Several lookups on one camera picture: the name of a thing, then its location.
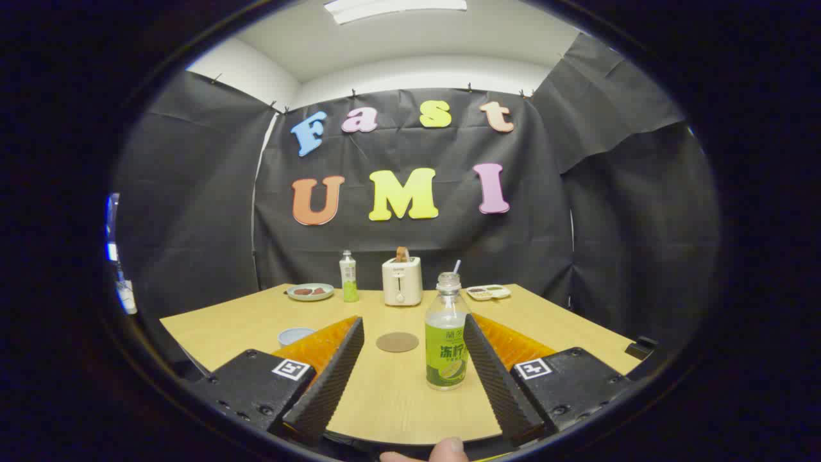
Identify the cream toaster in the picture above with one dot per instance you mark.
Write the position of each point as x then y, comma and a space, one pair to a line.
402, 285

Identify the green label juice bottle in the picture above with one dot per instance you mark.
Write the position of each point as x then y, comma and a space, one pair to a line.
446, 359

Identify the pale green plate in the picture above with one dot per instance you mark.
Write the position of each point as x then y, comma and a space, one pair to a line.
310, 296

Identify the white divided tray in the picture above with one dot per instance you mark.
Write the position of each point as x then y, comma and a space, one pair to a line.
489, 292

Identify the ceiling light panel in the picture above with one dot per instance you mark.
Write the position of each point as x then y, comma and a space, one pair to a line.
391, 9

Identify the round brown coaster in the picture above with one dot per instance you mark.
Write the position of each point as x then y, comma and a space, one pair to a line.
397, 342

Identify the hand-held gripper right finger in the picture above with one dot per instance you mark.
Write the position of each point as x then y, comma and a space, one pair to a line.
500, 385

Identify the wooden table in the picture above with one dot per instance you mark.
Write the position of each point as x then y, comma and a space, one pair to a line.
397, 404

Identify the white cup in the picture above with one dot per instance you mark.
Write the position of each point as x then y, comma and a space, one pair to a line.
294, 335

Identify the small black block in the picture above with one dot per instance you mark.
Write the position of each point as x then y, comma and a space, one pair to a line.
640, 349

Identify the slim white green bottle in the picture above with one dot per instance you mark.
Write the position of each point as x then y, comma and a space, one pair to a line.
349, 282

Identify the bread slice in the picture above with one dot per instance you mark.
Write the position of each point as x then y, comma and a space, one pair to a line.
402, 254

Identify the glass jar with straw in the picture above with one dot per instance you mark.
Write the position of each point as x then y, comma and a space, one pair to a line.
457, 265

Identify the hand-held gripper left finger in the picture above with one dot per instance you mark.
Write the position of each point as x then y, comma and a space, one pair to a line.
327, 385

